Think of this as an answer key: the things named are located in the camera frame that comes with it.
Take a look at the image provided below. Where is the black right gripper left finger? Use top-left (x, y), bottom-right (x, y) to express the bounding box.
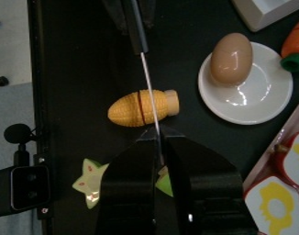
top-left (93, 128), bottom-right (160, 235)

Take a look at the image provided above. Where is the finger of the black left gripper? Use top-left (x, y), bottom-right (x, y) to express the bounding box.
top-left (137, 0), bottom-right (157, 31)
top-left (100, 0), bottom-right (129, 35)

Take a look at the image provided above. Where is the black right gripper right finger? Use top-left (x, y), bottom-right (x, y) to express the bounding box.
top-left (160, 124), bottom-right (260, 235)

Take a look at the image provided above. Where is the black handled paring knife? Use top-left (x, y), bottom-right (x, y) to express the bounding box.
top-left (121, 0), bottom-right (168, 168)

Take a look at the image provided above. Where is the pale green toy star fruit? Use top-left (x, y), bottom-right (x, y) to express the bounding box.
top-left (71, 158), bottom-right (111, 210)

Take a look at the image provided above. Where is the green toy fruit piece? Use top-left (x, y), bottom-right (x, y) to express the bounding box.
top-left (155, 165), bottom-right (175, 197)

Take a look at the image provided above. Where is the pink plastic tray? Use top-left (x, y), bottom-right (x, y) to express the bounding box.
top-left (241, 98), bottom-right (299, 235)

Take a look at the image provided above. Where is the toy apple half with stem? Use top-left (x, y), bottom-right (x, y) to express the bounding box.
top-left (273, 129), bottom-right (299, 189)

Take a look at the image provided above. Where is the brown toy egg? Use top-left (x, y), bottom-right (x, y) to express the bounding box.
top-left (208, 32), bottom-right (255, 86)

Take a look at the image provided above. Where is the yellow toy corn cob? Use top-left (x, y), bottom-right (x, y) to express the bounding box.
top-left (107, 88), bottom-right (181, 129)

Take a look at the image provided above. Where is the white round plate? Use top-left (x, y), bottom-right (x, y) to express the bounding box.
top-left (197, 40), bottom-right (293, 126)

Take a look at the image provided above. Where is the black chair caster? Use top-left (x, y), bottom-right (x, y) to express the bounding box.
top-left (0, 72), bottom-right (11, 87)

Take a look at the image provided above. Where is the orange toy carrot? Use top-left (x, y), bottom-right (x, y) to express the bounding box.
top-left (279, 16), bottom-right (299, 73)

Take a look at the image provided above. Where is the black camera with microphone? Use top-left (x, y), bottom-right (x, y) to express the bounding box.
top-left (0, 123), bottom-right (52, 218)

